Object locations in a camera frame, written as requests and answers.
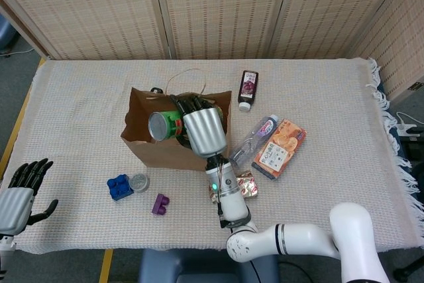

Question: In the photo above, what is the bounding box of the gold foil snack packet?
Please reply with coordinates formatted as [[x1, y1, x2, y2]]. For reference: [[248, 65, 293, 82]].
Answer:
[[207, 170, 258, 203]]

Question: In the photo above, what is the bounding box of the brown paper shopping bag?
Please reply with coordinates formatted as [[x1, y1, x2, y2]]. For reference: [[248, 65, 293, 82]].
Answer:
[[119, 68, 233, 173]]

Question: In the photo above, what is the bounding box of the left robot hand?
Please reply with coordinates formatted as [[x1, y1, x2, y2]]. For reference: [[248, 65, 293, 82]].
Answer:
[[0, 158, 59, 236]]

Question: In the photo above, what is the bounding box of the white woven tablecloth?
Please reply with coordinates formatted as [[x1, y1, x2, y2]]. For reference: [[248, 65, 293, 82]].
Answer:
[[1, 57, 424, 256]]

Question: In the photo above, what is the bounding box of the white power strip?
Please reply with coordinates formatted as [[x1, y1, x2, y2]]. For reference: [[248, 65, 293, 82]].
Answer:
[[396, 123, 419, 137]]

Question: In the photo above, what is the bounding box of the orange biscuit box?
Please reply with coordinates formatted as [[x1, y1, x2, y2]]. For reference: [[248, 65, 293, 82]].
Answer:
[[251, 118, 307, 182]]

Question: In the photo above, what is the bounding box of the blue padded seat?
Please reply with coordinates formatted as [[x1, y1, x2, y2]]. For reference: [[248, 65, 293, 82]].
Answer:
[[138, 249, 280, 283]]

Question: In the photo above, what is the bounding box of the black equipment box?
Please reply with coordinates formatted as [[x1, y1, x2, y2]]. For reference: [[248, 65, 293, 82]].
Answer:
[[399, 133, 424, 168]]

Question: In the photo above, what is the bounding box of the dark juice bottle white cap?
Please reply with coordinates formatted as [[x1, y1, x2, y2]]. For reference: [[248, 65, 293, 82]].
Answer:
[[237, 70, 260, 112]]

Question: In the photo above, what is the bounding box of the blue toy building brick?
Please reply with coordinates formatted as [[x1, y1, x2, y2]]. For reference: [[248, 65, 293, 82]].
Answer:
[[107, 174, 135, 201]]

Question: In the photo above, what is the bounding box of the clear plastic water bottle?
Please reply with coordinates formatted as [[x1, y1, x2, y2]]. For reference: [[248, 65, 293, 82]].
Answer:
[[229, 113, 280, 168]]

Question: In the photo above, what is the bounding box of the green Pringles can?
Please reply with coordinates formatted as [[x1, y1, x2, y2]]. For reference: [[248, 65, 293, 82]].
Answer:
[[147, 104, 224, 146]]

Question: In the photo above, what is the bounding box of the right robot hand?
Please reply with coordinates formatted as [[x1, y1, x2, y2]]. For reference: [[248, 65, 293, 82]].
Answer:
[[170, 94, 228, 158]]

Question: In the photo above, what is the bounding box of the white floor cable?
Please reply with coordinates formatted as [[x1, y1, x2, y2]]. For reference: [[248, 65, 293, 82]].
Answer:
[[0, 46, 36, 57]]

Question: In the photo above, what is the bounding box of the purple toy building brick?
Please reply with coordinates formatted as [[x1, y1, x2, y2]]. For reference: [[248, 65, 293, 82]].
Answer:
[[151, 193, 171, 215]]

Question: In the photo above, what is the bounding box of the bamboo folding screen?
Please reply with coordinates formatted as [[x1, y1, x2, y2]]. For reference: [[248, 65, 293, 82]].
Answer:
[[0, 0, 424, 101]]

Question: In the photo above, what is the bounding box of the blue chair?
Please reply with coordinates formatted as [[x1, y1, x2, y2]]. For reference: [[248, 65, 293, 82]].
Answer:
[[0, 14, 17, 50]]

